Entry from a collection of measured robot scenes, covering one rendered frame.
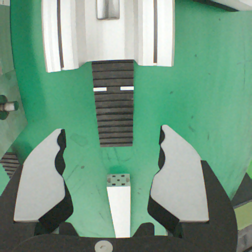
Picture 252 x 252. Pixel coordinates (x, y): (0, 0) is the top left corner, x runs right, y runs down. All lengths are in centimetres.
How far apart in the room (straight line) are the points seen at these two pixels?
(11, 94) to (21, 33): 9
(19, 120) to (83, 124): 10
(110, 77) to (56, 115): 10
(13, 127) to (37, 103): 5
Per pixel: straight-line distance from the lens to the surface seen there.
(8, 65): 24
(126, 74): 20
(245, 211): 67
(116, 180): 29
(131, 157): 27
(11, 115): 24
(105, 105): 22
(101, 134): 24
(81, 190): 35
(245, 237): 68
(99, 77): 20
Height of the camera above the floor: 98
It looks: 60 degrees down
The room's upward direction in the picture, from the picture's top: 175 degrees clockwise
